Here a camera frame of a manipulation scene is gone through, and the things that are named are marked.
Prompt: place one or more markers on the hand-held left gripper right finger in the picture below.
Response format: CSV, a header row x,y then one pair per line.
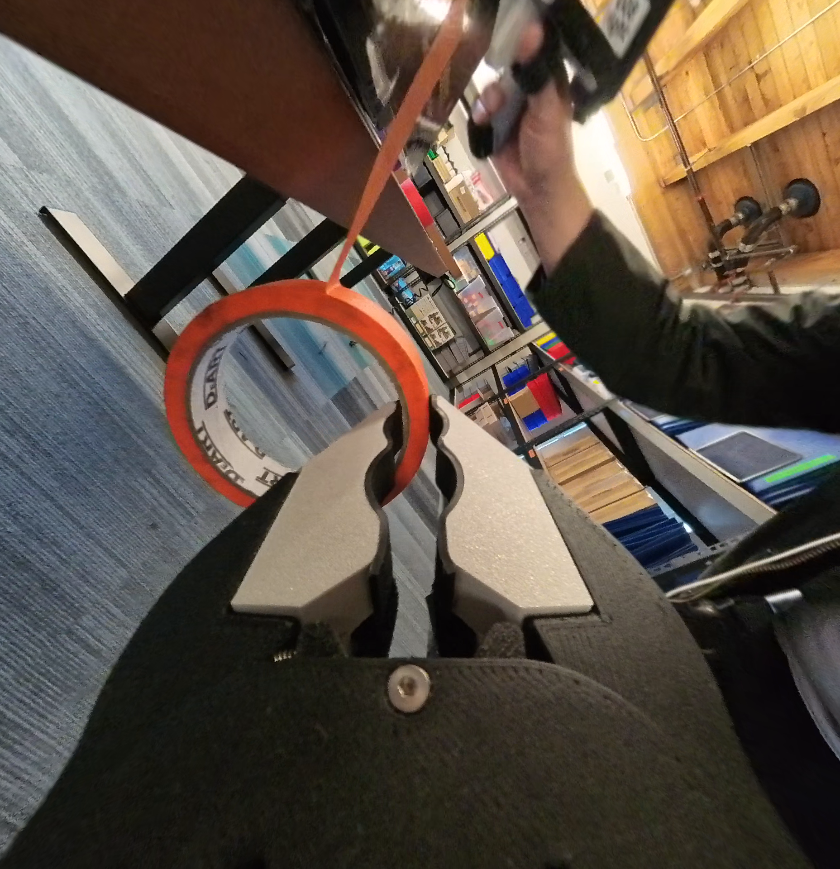
x,y
515,543

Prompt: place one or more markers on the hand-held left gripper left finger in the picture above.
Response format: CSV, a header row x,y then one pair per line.
x,y
311,543

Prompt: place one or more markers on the black lego flower box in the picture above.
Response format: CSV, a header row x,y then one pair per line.
x,y
393,41

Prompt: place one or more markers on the orange tape roll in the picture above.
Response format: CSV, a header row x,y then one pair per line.
x,y
291,295

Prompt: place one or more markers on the person's right forearm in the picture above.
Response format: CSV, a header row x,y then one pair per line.
x,y
664,339

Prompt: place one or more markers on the person's right hand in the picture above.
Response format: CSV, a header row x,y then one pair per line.
x,y
549,170

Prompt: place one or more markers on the clear storage bins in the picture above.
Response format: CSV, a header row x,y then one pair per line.
x,y
488,312

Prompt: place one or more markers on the blue plastic bin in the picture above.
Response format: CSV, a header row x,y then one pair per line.
x,y
508,278

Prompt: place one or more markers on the black table leg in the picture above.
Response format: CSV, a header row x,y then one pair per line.
x,y
209,251

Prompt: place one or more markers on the black wall pipes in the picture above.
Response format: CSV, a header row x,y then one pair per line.
x,y
752,224

